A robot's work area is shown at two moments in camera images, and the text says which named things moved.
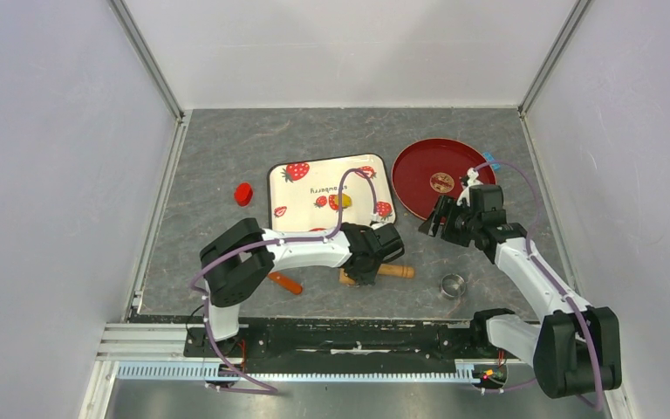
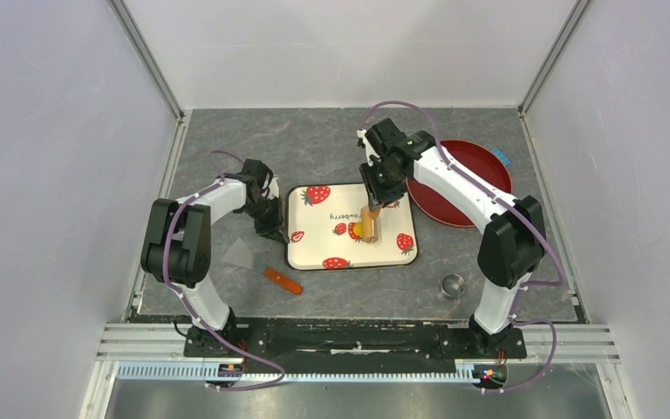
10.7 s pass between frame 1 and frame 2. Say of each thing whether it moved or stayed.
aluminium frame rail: stayed
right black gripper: moved
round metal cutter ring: stayed
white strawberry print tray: moved
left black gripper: moved
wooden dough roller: moved
